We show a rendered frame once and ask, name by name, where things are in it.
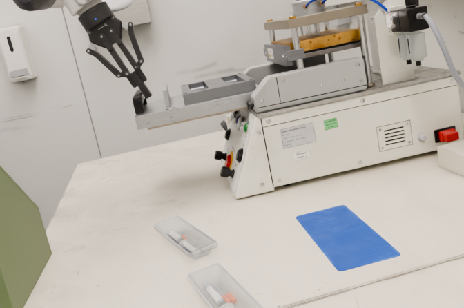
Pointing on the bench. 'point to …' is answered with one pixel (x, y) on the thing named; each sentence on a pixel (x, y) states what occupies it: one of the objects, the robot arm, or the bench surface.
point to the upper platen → (324, 40)
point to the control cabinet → (379, 40)
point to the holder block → (217, 88)
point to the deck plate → (428, 73)
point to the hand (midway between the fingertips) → (141, 84)
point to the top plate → (319, 12)
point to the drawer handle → (139, 101)
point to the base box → (350, 135)
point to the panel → (235, 138)
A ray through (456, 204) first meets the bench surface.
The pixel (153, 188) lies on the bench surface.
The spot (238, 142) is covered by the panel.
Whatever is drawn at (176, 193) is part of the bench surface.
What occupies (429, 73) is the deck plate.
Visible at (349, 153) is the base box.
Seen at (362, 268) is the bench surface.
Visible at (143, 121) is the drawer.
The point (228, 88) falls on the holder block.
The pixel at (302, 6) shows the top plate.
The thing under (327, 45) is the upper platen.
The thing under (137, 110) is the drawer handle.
